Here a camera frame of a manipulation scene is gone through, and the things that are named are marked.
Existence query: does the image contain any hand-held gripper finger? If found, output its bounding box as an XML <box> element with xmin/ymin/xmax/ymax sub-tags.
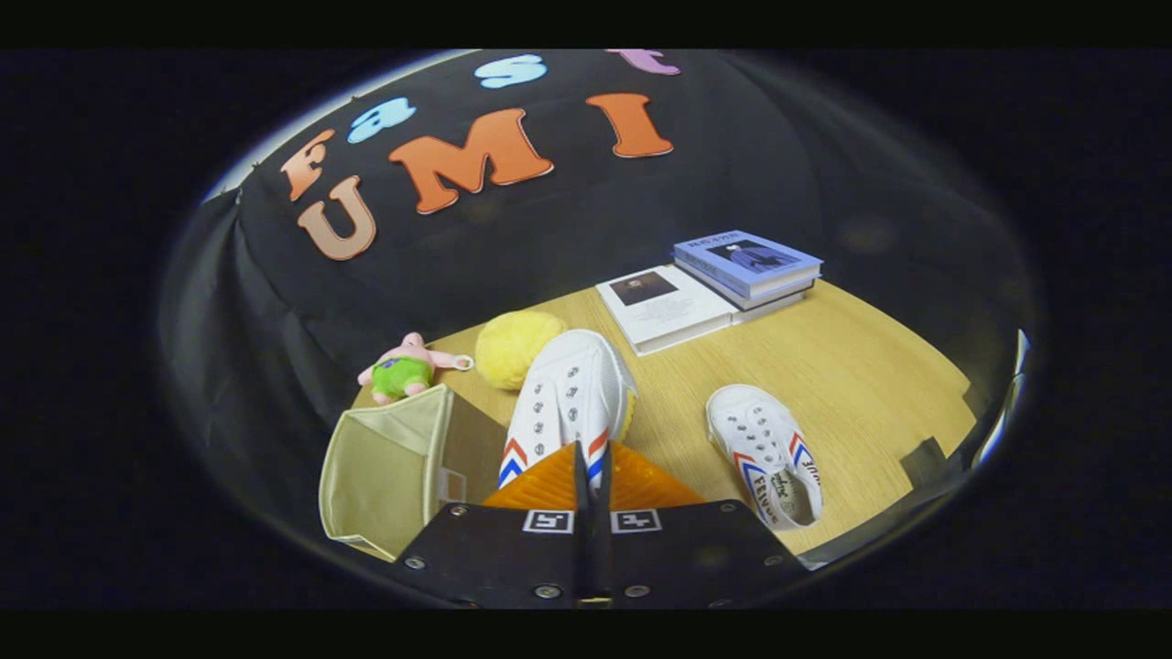
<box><xmin>394</xmin><ymin>442</ymin><xmax>594</xmax><ymax>610</ymax></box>
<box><xmin>593</xmin><ymin>442</ymin><xmax>808</xmax><ymax>610</ymax></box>

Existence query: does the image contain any white canvas shoe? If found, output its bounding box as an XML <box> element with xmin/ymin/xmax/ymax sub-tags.
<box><xmin>497</xmin><ymin>329</ymin><xmax>638</xmax><ymax>491</ymax></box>
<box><xmin>705</xmin><ymin>384</ymin><xmax>825</xmax><ymax>532</ymax></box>

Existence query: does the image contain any beige fabric storage box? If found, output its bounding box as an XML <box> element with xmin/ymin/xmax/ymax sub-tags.
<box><xmin>318</xmin><ymin>384</ymin><xmax>509</xmax><ymax>561</ymax></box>

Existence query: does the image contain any yellow plush ball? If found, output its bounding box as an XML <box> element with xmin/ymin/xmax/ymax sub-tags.
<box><xmin>474</xmin><ymin>310</ymin><xmax>569</xmax><ymax>392</ymax></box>

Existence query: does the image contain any white cover book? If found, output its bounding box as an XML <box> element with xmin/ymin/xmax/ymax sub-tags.
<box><xmin>595</xmin><ymin>265</ymin><xmax>738</xmax><ymax>356</ymax></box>

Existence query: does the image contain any pink and green plush toy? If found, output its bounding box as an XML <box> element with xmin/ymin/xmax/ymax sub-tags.
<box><xmin>357</xmin><ymin>332</ymin><xmax>475</xmax><ymax>404</ymax></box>

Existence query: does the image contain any thin dark-edged book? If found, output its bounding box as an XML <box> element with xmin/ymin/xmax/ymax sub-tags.
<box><xmin>728</xmin><ymin>279</ymin><xmax>816</xmax><ymax>326</ymax></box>

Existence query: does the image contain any blue cover book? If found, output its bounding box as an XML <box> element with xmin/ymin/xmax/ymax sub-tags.
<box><xmin>673</xmin><ymin>230</ymin><xmax>823</xmax><ymax>301</ymax></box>

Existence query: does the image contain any black tape patch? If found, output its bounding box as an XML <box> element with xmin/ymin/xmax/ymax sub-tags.
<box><xmin>900</xmin><ymin>438</ymin><xmax>949</xmax><ymax>488</ymax></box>

